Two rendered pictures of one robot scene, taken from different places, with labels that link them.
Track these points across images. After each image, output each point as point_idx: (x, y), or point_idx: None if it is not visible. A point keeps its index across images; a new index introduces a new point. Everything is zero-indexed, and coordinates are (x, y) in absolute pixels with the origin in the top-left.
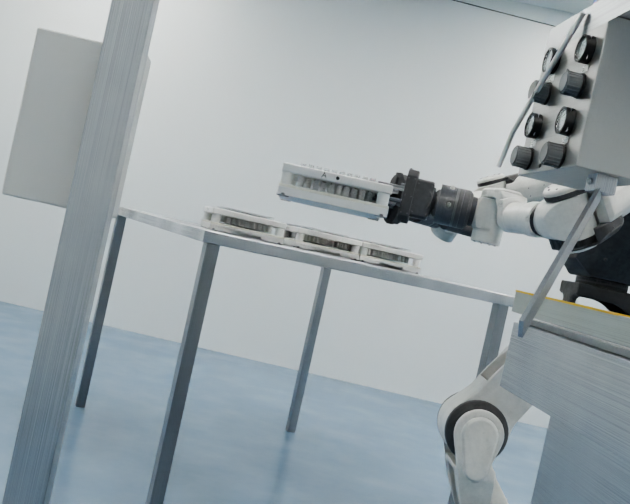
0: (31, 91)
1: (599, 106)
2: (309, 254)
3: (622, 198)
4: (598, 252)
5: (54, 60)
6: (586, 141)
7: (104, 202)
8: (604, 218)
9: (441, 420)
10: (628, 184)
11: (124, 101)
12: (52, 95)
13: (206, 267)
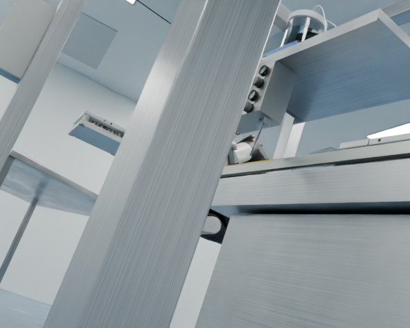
0: (12, 15)
1: (269, 90)
2: (60, 176)
3: (240, 155)
4: None
5: (27, 6)
6: (263, 101)
7: (45, 77)
8: (232, 161)
9: None
10: (271, 126)
11: (65, 34)
12: (23, 21)
13: (4, 168)
